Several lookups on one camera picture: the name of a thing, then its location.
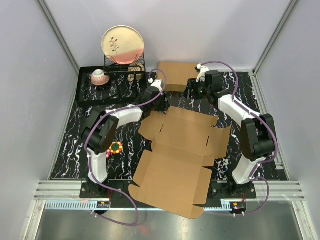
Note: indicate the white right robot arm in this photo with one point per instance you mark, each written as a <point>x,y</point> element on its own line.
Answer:
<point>257,131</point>

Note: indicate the pink flower coaster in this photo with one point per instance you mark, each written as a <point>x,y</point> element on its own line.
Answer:
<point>108,153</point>

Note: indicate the beige and pink plate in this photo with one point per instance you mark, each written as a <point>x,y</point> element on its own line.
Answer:
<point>122,44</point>

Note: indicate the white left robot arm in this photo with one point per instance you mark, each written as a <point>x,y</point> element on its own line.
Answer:
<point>101,126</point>

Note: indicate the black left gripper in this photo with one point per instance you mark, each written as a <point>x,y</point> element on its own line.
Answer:
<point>165,105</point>

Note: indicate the closed brown cardboard box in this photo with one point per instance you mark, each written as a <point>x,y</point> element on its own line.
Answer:
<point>178,74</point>

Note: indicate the pink ceramic bowl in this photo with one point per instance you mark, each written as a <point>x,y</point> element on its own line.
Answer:
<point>98,78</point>

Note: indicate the beige cup in rack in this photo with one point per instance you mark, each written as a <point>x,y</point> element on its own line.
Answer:
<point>136,72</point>

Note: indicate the orange flower coaster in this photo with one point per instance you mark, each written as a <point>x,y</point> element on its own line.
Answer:
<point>116,147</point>

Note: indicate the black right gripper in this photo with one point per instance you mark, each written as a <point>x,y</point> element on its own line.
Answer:
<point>192,85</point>

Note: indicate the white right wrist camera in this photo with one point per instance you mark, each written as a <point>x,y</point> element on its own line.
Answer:
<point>201,70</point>

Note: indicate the black wire tray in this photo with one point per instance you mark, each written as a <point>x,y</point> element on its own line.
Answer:
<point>118,90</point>

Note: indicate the black wire plate rack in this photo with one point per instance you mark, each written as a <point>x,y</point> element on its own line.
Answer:
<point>111,67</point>

